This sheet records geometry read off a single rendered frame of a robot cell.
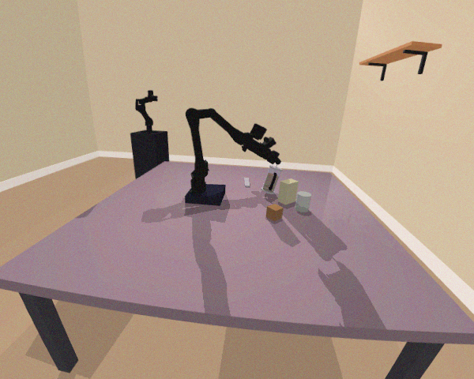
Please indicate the cream block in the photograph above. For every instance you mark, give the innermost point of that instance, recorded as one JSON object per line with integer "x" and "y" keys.
{"x": 288, "y": 191}

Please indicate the small brown cube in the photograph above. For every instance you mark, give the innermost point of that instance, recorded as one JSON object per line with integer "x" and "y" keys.
{"x": 274, "y": 212}

